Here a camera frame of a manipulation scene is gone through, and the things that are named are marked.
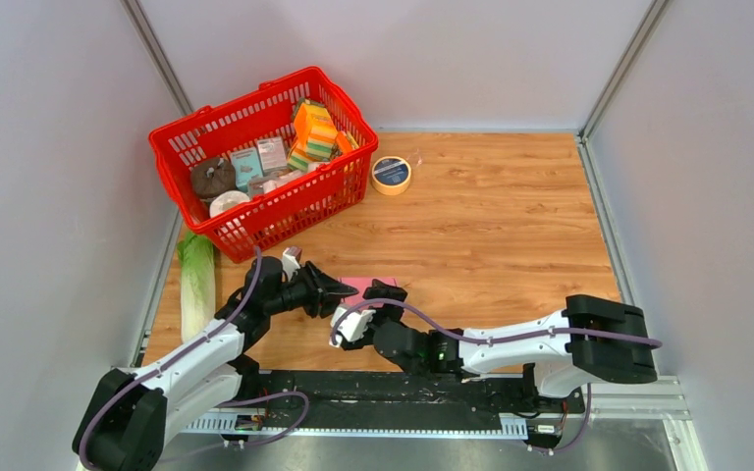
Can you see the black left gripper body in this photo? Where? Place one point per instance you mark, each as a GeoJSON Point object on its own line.
{"type": "Point", "coordinates": [299, 292]}

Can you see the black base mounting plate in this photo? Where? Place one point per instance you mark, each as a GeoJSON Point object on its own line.
{"type": "Point", "coordinates": [397, 402]}

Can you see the white tape roll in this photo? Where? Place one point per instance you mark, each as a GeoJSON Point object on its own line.
{"type": "Point", "coordinates": [227, 201]}

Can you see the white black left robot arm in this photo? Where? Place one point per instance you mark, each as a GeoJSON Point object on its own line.
{"type": "Point", "coordinates": [132, 415]}

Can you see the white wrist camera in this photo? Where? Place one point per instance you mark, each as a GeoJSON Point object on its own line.
{"type": "Point", "coordinates": [291, 261]}
{"type": "Point", "coordinates": [349, 331]}

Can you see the green yellow sponge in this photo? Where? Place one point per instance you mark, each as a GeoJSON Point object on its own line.
{"type": "Point", "coordinates": [298, 159]}

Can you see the grey pink small box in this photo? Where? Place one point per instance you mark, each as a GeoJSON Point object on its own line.
{"type": "Point", "coordinates": [272, 154]}

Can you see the teal small box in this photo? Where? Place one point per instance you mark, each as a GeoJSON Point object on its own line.
{"type": "Point", "coordinates": [247, 165]}

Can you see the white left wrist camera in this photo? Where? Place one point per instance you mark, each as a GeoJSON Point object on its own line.
{"type": "Point", "coordinates": [291, 261]}

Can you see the pink paper box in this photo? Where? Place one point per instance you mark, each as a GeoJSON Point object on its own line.
{"type": "Point", "coordinates": [361, 284]}

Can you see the red plastic shopping basket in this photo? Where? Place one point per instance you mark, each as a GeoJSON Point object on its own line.
{"type": "Point", "coordinates": [282, 203]}

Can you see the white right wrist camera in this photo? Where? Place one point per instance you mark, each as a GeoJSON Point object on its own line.
{"type": "Point", "coordinates": [349, 331]}

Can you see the napa cabbage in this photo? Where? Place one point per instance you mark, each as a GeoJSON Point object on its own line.
{"type": "Point", "coordinates": [197, 284]}

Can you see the aluminium rail frame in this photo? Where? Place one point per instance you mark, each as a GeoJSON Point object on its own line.
{"type": "Point", "coordinates": [661, 399]}

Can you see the orange yellow sponge pack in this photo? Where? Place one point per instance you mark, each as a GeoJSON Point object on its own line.
{"type": "Point", "coordinates": [315, 130]}

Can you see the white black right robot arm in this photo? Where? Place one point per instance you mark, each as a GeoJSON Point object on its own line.
{"type": "Point", "coordinates": [590, 339]}

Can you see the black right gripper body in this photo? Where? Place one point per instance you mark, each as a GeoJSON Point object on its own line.
{"type": "Point", "coordinates": [382, 315]}

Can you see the yellow masking tape roll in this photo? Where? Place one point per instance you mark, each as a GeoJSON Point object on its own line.
{"type": "Point", "coordinates": [391, 175]}

